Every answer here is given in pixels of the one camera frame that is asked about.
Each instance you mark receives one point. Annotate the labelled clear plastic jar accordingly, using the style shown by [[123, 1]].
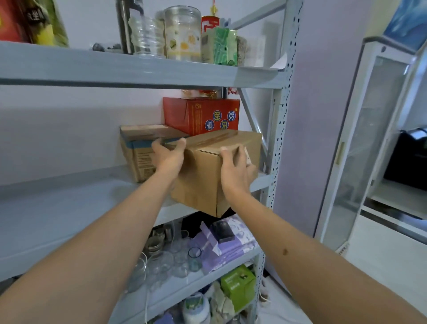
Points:
[[182, 36]]

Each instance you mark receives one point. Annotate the bright green packet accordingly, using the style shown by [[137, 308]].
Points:
[[238, 290]]

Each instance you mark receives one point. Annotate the purple patterned white bag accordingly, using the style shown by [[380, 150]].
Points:
[[247, 238]]

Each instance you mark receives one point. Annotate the metal-lid glass jar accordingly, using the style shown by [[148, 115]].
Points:
[[125, 26]]

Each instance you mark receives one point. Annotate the green patterned tea packet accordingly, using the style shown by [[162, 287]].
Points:
[[217, 46]]

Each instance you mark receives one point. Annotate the yellow green snack bag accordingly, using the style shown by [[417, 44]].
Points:
[[50, 30]]

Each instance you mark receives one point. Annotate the small black box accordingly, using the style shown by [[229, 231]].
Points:
[[223, 232]]

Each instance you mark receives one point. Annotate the red yellow-label packet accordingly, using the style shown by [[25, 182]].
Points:
[[10, 20]]

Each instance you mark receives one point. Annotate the long taped cardboard box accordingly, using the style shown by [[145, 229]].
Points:
[[140, 167]]

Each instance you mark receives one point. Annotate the red knot ornament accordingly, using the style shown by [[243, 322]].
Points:
[[209, 23]]

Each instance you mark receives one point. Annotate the large red cartoon gift box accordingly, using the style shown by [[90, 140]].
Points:
[[180, 117]]

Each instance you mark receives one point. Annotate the person's left forearm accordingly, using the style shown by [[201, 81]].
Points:
[[83, 260]]

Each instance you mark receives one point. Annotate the plain purple bag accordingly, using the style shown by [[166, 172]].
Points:
[[227, 250]]

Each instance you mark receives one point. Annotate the white paper sheet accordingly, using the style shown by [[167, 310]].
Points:
[[280, 63]]

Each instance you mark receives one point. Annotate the group of clear glass cups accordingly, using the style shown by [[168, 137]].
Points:
[[160, 267]]

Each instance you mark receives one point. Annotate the person's right forearm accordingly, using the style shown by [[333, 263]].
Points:
[[317, 267]]

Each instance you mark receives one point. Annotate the light green tea packet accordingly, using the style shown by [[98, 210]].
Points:
[[233, 48]]

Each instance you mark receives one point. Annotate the white green-label pouch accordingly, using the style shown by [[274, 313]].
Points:
[[196, 310]]

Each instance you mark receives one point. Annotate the crumpled white bag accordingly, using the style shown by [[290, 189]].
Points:
[[221, 305]]

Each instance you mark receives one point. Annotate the person's left hand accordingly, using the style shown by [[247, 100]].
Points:
[[168, 160]]

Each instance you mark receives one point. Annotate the person's right hand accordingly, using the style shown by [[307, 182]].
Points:
[[237, 177]]

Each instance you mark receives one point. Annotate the small dark canister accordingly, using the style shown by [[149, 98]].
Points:
[[100, 47]]

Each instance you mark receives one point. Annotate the ribbed clear plastic jar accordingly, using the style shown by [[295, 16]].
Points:
[[146, 38]]

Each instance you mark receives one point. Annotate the black leather sofa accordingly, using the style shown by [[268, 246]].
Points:
[[407, 160]]

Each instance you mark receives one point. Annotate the white display fridge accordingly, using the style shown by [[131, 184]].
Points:
[[317, 117]]

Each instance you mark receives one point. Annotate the grey metal shelves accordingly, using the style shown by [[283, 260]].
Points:
[[100, 65]]

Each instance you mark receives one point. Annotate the wide clear-taped cardboard box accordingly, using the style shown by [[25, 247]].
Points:
[[200, 187]]

